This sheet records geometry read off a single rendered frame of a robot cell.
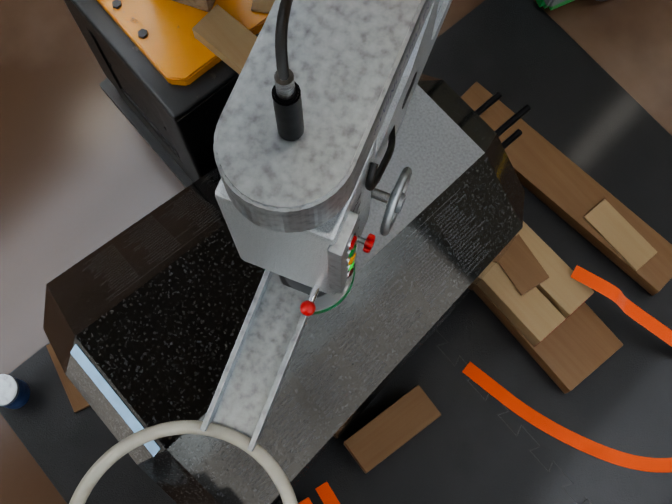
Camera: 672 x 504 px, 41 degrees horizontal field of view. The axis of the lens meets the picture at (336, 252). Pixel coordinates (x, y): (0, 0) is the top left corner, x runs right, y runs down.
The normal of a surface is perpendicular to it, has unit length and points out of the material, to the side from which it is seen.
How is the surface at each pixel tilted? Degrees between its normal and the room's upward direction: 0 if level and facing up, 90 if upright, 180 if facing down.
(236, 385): 9
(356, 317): 45
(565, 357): 0
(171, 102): 0
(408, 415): 0
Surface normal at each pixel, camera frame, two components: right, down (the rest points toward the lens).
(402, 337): 0.48, 0.30
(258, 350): -0.06, -0.13
